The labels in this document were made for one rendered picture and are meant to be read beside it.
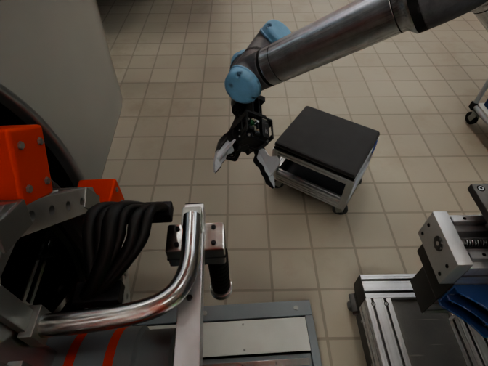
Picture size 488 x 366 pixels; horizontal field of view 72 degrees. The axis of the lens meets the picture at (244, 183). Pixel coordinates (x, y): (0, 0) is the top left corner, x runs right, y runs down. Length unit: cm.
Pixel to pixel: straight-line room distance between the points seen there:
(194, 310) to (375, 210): 150
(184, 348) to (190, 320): 3
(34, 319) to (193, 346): 18
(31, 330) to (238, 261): 121
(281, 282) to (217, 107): 131
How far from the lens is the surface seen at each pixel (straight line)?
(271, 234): 166
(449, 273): 85
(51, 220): 51
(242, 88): 69
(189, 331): 44
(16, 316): 44
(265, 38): 80
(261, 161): 78
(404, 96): 270
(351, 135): 169
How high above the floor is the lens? 140
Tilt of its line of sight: 49 degrees down
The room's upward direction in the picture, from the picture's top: straight up
